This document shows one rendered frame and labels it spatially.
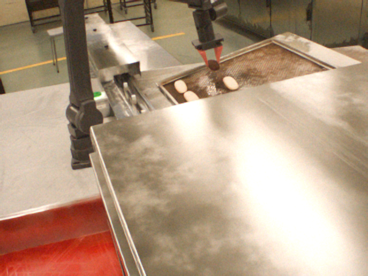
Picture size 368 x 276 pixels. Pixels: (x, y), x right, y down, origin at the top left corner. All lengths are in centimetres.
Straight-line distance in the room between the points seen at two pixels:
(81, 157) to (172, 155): 93
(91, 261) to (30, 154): 56
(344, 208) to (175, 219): 8
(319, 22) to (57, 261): 333
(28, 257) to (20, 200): 23
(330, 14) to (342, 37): 30
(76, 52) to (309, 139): 87
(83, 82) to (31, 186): 33
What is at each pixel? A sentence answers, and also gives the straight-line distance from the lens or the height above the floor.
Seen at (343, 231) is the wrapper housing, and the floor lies 130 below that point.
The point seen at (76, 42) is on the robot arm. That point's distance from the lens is 106.
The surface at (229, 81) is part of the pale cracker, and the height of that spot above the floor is 93.
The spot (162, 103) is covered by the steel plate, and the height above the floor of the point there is 82.
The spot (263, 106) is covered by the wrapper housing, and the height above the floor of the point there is 130.
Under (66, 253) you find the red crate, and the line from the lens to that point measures 90.
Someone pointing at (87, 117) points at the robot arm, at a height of 97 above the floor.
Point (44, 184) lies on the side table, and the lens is 114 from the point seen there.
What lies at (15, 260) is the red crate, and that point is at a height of 82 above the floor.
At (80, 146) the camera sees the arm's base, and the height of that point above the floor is 88.
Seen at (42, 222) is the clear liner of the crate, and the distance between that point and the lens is 89.
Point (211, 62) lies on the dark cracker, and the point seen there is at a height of 96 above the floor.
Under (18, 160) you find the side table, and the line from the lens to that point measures 130.
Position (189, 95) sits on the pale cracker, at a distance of 128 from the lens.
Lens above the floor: 143
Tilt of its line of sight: 30 degrees down
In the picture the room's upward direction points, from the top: 6 degrees counter-clockwise
